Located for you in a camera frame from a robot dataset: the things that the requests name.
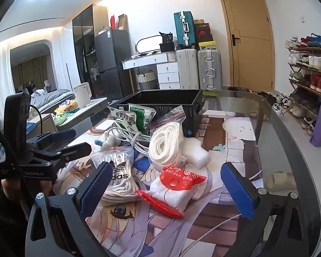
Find white foam pack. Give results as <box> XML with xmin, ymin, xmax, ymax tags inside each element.
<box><xmin>182</xmin><ymin>136</ymin><xmax>212</xmax><ymax>170</ymax></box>

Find black glass cabinet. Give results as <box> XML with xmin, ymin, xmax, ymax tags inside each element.
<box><xmin>72</xmin><ymin>4</ymin><xmax>109</xmax><ymax>99</ymax></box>

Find woven laundry basket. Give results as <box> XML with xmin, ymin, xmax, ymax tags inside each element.
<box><xmin>136</xmin><ymin>71</ymin><xmax>159</xmax><ymax>91</ymax></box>

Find silver suitcase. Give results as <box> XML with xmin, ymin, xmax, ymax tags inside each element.
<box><xmin>197</xmin><ymin>49</ymin><xmax>222</xmax><ymax>90</ymax></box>

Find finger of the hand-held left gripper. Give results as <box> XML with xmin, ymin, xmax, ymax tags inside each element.
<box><xmin>27</xmin><ymin>129</ymin><xmax>77</xmax><ymax>150</ymax></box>
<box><xmin>32</xmin><ymin>142</ymin><xmax>93</xmax><ymax>168</ymax></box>

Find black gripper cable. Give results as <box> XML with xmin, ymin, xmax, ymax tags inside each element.
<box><xmin>29</xmin><ymin>104</ymin><xmax>45</xmax><ymax>134</ymax></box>

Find pile of snack packets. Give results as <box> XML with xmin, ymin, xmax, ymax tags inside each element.
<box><xmin>53</xmin><ymin>99</ymin><xmax>79</xmax><ymax>125</ymax></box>

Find red white glue packet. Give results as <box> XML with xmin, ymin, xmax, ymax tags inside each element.
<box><xmin>135</xmin><ymin>166</ymin><xmax>208</xmax><ymax>218</ymax></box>

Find white side table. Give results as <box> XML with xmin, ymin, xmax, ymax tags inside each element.
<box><xmin>53</xmin><ymin>98</ymin><xmax>109</xmax><ymax>129</ymax></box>

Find grey bed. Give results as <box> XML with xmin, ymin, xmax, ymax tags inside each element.
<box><xmin>29</xmin><ymin>88</ymin><xmax>75</xmax><ymax>113</ymax></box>

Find black paper bag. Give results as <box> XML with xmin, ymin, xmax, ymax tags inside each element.
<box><xmin>159</xmin><ymin>31</ymin><xmax>173</xmax><ymax>44</ymax></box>

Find white electric kettle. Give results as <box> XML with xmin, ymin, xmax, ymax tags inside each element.
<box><xmin>73</xmin><ymin>83</ymin><xmax>93</xmax><ymax>108</ymax></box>

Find white roll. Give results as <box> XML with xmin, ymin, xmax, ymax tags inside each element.
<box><xmin>266</xmin><ymin>172</ymin><xmax>296</xmax><ymax>190</ymax></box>

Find white suitcase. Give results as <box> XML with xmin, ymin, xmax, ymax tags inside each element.
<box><xmin>176</xmin><ymin>49</ymin><xmax>199</xmax><ymax>90</ymax></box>

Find teal suitcase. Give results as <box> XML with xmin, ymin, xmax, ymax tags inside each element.
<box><xmin>173</xmin><ymin>11</ymin><xmax>198</xmax><ymax>50</ymax></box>

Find flat cardboard box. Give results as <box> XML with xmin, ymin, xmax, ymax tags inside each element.
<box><xmin>118</xmin><ymin>14</ymin><xmax>128</xmax><ymax>31</ymax></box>

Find tan wooden door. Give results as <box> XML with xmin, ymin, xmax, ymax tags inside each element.
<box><xmin>217</xmin><ymin>0</ymin><xmax>276</xmax><ymax>89</ymax></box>

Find white cable bundle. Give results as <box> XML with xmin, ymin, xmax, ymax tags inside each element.
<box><xmin>104</xmin><ymin>119</ymin><xmax>152</xmax><ymax>157</ymax></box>

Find bag of white shoelaces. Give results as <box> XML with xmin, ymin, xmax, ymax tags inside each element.
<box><xmin>92</xmin><ymin>148</ymin><xmax>141</xmax><ymax>206</ymax></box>

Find oval mirror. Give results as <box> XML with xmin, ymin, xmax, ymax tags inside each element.
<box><xmin>135</xmin><ymin>35</ymin><xmax>172</xmax><ymax>54</ymax></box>

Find wooden shoe rack with shoes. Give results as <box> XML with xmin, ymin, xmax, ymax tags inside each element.
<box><xmin>285</xmin><ymin>33</ymin><xmax>321</xmax><ymax>136</ymax></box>

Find black storage box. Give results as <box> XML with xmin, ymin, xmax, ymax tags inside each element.
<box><xmin>115</xmin><ymin>90</ymin><xmax>204</xmax><ymax>137</ymax></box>

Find green white medicine packet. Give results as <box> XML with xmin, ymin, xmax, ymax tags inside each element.
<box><xmin>108</xmin><ymin>106</ymin><xmax>135</xmax><ymax>129</ymax></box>
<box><xmin>128</xmin><ymin>103</ymin><xmax>157</xmax><ymax>137</ymax></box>

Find beige curtain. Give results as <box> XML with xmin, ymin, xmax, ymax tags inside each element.
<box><xmin>12</xmin><ymin>59</ymin><xmax>47</xmax><ymax>86</ymax></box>

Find bag of white rope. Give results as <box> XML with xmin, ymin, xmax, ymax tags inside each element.
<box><xmin>148</xmin><ymin>106</ymin><xmax>188</xmax><ymax>172</ymax></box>

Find white blue sock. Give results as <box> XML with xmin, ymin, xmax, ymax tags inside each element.
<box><xmin>95</xmin><ymin>135</ymin><xmax>123</xmax><ymax>152</ymax></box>

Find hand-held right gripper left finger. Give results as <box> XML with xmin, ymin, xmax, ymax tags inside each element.
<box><xmin>26</xmin><ymin>162</ymin><xmax>114</xmax><ymax>257</ymax></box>

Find person's left hand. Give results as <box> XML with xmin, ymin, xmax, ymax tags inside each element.
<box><xmin>0</xmin><ymin>177</ymin><xmax>55</xmax><ymax>201</ymax></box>

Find black fridge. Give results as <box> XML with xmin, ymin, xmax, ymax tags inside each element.
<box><xmin>94</xmin><ymin>29</ymin><xmax>131</xmax><ymax>101</ymax></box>

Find patterned rug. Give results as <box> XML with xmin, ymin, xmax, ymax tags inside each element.
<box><xmin>203</xmin><ymin>91</ymin><xmax>219</xmax><ymax>111</ymax></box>

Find white dresser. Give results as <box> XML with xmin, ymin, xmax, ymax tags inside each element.
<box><xmin>122</xmin><ymin>52</ymin><xmax>181</xmax><ymax>90</ymax></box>

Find pile of shoes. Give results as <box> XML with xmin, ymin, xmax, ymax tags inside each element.
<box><xmin>257</xmin><ymin>90</ymin><xmax>292</xmax><ymax>113</ymax></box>

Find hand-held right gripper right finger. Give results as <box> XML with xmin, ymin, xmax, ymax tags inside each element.
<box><xmin>221</xmin><ymin>162</ymin><xmax>310</xmax><ymax>257</ymax></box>

